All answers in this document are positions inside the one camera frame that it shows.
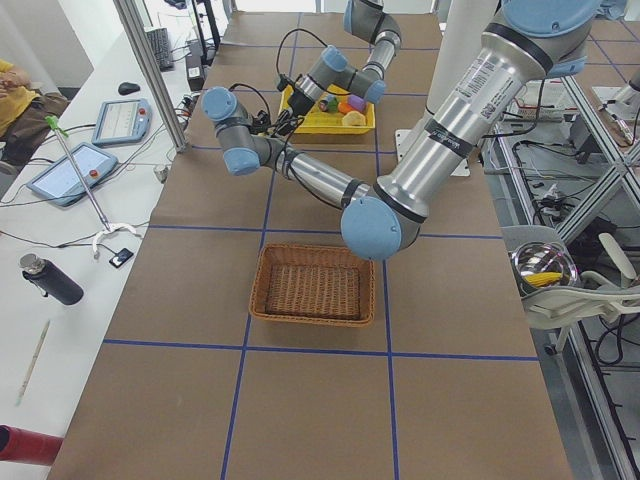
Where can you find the black water bottle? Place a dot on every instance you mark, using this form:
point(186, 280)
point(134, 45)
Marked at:
point(45, 275)

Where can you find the grey teach pendant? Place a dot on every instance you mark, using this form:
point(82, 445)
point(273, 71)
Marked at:
point(60, 182)
point(122, 122)

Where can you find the orange toy carrot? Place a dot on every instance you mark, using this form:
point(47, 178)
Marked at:
point(345, 107)

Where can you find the grey teach pendant lower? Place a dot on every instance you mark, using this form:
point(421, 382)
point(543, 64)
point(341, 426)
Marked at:
point(60, 182)

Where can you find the small black phone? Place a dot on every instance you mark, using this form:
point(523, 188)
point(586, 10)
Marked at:
point(121, 257)

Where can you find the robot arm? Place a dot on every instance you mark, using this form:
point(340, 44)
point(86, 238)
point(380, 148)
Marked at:
point(367, 21)
point(524, 41)

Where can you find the person in yellow shirt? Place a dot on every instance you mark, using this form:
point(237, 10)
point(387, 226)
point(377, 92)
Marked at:
point(23, 115)

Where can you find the aluminium frame post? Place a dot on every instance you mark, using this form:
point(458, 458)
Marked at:
point(134, 29)

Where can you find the red cylinder object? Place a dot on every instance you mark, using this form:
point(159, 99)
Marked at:
point(29, 447)

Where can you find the steel bowl with corn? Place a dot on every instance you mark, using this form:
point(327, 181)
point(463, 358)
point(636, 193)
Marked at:
point(538, 265)

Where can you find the black keyboard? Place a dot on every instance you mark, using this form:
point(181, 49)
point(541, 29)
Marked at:
point(158, 39)

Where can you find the reacher grabber tool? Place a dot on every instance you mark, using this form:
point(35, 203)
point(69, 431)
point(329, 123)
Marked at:
point(109, 228)

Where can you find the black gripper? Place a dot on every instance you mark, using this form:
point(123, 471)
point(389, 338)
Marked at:
point(299, 102)
point(278, 127)

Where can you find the toy croissant bread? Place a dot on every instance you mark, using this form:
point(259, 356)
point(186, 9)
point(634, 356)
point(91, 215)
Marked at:
point(353, 119)

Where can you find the purple foam block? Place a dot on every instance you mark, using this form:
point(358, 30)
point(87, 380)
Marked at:
point(357, 103)

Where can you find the brown wicker basket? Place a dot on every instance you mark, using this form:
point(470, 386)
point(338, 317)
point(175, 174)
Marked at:
point(313, 284)

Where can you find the pen on desk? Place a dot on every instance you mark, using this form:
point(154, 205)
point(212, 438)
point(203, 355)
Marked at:
point(32, 364)

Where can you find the black computer mouse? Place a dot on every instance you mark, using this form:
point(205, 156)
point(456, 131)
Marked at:
point(127, 88)

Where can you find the grey teach pendant upper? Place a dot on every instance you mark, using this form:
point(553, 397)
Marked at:
point(122, 122)

